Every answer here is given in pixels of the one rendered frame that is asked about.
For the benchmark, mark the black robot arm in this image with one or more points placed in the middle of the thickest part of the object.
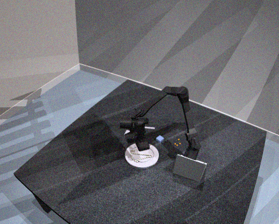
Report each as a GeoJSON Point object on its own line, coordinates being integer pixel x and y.
{"type": "Point", "coordinates": [182, 93]}

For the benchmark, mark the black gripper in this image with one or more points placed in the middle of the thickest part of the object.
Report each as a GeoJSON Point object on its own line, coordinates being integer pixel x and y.
{"type": "Point", "coordinates": [141, 144]}

